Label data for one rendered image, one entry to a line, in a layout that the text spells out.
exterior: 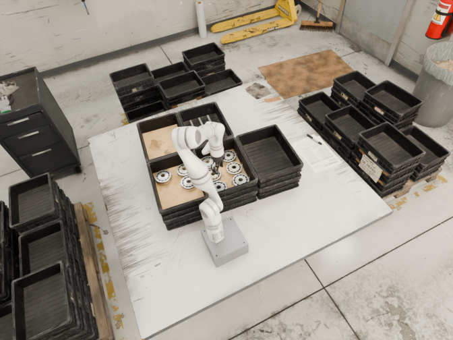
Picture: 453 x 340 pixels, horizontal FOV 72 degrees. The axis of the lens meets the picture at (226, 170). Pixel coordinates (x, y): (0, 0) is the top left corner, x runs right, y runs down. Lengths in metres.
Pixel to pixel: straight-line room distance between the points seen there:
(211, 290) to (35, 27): 3.99
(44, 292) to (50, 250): 0.38
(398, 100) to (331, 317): 1.96
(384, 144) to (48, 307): 2.64
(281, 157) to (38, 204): 1.84
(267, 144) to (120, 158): 1.09
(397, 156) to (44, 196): 2.75
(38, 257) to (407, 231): 2.84
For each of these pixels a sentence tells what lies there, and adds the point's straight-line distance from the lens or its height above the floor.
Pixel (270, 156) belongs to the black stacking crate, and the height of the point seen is 0.83.
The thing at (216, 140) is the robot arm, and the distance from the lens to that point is 1.59.
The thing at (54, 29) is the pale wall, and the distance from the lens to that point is 4.89.
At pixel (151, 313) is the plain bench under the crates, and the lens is 1.82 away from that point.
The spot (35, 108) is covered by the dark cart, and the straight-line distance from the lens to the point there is 2.97.
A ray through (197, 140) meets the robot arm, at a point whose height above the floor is 1.51.
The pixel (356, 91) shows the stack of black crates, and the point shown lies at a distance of 3.50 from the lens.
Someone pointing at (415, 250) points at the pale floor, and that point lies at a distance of 2.95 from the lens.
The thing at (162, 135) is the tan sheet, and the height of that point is 0.83.
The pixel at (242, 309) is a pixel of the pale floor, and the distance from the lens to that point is 2.48.
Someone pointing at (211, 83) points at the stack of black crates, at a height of 0.38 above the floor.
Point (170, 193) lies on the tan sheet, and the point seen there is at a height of 0.83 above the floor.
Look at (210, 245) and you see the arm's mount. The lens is 1.78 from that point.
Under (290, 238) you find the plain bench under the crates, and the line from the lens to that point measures 1.92.
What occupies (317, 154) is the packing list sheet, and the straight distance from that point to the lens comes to 2.33.
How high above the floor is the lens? 2.40
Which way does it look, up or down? 51 degrees down
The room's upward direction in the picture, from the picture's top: 5 degrees counter-clockwise
